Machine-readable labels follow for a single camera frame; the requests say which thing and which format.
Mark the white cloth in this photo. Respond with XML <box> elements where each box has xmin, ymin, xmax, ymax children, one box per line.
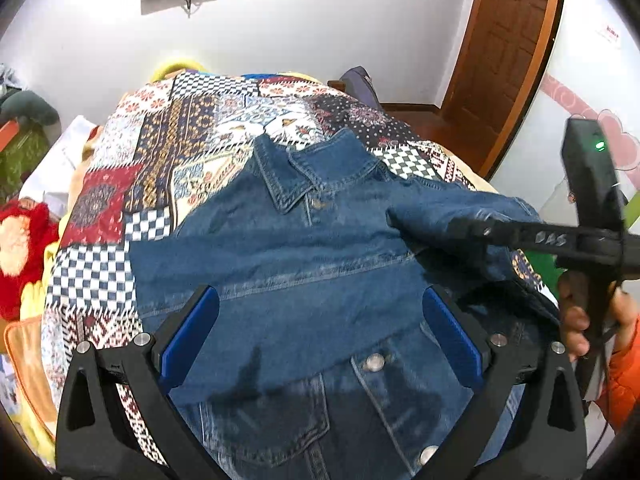
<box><xmin>20</xmin><ymin>115</ymin><xmax>103</xmax><ymax>221</ymax></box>

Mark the tan blanket with orange trim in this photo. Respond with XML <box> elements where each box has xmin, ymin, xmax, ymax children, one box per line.
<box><xmin>2</xmin><ymin>317</ymin><xmax>57</xmax><ymax>443</ymax></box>

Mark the purple bag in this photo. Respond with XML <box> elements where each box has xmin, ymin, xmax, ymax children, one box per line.
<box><xmin>339</xmin><ymin>66</ymin><xmax>383</xmax><ymax>111</ymax></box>

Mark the person's right hand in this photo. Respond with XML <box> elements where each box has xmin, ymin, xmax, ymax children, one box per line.
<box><xmin>557</xmin><ymin>269</ymin><xmax>640</xmax><ymax>362</ymax></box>

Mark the brown wooden door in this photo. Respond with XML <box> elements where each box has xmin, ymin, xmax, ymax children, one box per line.
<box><xmin>440</xmin><ymin>0</ymin><xmax>568</xmax><ymax>176</ymax></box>

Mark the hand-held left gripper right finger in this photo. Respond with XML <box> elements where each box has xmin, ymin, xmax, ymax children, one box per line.
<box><xmin>422</xmin><ymin>284</ymin><xmax>589</xmax><ymax>480</ymax></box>

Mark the red plush toy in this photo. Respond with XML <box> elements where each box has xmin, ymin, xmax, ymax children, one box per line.
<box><xmin>0</xmin><ymin>199</ymin><xmax>60</xmax><ymax>322</ymax></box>

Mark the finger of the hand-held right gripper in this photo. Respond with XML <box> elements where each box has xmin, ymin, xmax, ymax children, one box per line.
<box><xmin>446</xmin><ymin>214</ymin><xmax>583</xmax><ymax>257</ymax></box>

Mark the green patterned cushion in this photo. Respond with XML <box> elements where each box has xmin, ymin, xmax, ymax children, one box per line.
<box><xmin>0</xmin><ymin>120</ymin><xmax>51</xmax><ymax>201</ymax></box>

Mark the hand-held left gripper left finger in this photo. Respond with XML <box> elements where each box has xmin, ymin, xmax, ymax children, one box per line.
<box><xmin>55</xmin><ymin>284</ymin><xmax>236</xmax><ymax>480</ymax></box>

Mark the patchwork printed blanket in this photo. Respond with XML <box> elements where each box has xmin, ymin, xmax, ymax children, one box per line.
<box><xmin>40</xmin><ymin>71</ymin><xmax>558</xmax><ymax>480</ymax></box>

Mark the blue denim jacket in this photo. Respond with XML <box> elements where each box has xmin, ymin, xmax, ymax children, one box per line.
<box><xmin>129</xmin><ymin>129</ymin><xmax>561</xmax><ymax>480</ymax></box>

